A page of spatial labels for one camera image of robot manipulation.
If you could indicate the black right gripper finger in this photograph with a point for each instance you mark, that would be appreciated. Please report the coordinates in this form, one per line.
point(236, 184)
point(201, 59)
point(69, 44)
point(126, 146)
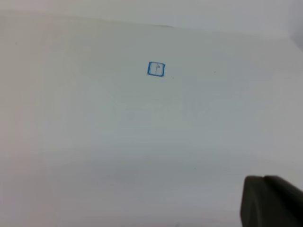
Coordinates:
point(271, 201)

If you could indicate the blue square marker sticker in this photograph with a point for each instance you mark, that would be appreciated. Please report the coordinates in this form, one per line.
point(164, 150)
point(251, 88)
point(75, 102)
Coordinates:
point(156, 69)

